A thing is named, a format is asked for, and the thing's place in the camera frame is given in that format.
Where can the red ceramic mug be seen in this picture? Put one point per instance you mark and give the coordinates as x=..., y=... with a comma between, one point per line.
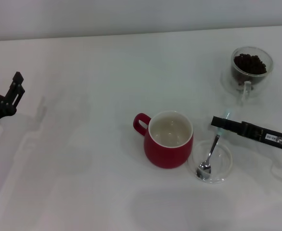
x=167, y=156

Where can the coffee beans pile in glass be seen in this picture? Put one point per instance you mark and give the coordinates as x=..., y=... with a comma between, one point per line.
x=250, y=63

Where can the clear glass saucer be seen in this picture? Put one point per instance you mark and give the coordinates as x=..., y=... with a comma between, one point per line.
x=224, y=156
x=227, y=84

